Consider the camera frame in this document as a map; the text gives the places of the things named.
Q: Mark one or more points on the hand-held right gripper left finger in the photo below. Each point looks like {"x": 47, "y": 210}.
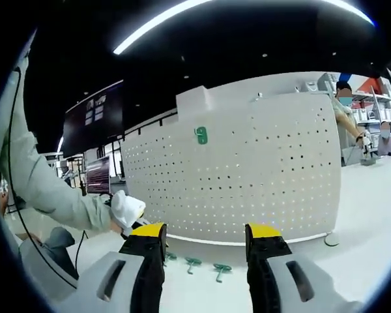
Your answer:
{"x": 117, "y": 280}

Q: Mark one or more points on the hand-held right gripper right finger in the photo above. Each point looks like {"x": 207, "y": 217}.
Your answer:
{"x": 290, "y": 280}

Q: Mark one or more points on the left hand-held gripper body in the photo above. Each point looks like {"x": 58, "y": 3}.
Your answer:
{"x": 127, "y": 208}

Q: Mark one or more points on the green hook assembly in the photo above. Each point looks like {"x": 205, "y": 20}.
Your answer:
{"x": 192, "y": 261}
{"x": 171, "y": 257}
{"x": 202, "y": 135}
{"x": 222, "y": 269}

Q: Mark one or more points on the white perforated mounting plate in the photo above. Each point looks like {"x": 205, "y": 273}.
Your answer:
{"x": 231, "y": 182}

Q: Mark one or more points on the dark computer monitor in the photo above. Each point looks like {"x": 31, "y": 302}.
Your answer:
{"x": 98, "y": 176}

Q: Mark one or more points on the round white stand foot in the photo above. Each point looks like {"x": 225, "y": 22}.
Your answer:
{"x": 331, "y": 240}

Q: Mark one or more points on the person's jeans leg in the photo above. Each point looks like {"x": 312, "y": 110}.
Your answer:
{"x": 60, "y": 247}

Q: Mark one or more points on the white square pillar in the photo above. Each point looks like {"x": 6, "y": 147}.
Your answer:
{"x": 194, "y": 102}

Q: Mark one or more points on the grey tabletop object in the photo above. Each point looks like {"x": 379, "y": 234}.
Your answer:
{"x": 371, "y": 161}

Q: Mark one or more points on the long ceiling light strip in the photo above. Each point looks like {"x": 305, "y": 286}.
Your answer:
{"x": 182, "y": 23}

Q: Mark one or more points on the white storage shelf rack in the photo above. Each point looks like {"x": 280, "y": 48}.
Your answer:
{"x": 371, "y": 101}

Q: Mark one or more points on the dark wall display screen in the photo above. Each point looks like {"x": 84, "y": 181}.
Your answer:
{"x": 94, "y": 117}

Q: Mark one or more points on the small white security camera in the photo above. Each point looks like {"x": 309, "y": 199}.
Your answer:
{"x": 259, "y": 94}

